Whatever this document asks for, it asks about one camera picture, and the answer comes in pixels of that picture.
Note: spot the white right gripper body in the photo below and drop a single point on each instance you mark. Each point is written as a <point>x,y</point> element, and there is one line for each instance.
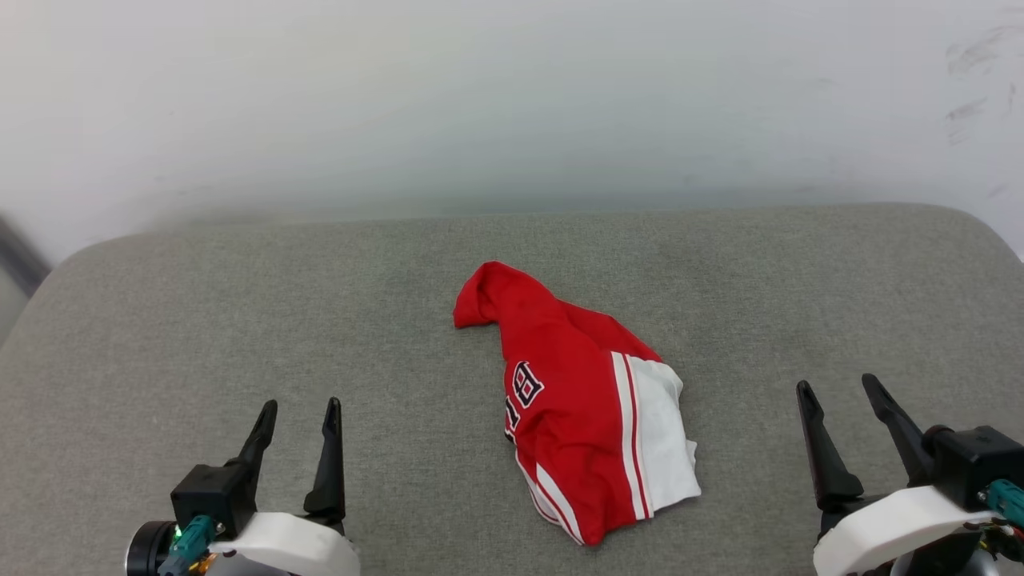
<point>896,528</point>

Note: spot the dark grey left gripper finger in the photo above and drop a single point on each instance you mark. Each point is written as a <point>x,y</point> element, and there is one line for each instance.
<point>264,436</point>
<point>330,472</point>

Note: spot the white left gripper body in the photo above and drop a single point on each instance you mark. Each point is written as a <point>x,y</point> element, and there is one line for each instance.
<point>296,548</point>

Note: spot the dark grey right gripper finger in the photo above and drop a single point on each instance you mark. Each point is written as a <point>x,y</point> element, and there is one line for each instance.
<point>900,428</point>
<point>828,464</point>

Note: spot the red and white jersey garment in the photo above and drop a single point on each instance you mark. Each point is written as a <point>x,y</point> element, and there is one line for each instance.
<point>560,360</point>

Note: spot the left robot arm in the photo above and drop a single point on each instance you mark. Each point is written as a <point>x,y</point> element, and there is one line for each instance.
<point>144,548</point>

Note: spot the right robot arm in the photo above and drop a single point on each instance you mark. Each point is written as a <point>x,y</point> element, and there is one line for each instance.
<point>944,562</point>

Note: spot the grey fabric sofa cushion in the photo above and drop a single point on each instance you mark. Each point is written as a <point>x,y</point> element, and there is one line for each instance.
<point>240,320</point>

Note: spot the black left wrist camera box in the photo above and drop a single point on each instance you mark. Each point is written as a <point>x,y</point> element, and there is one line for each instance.
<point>208,492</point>

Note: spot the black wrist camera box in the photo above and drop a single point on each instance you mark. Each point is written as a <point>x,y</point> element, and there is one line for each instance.
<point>208,492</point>
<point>972,464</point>

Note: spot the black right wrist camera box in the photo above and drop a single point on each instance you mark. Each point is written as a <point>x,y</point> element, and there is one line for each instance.
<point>972,464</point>

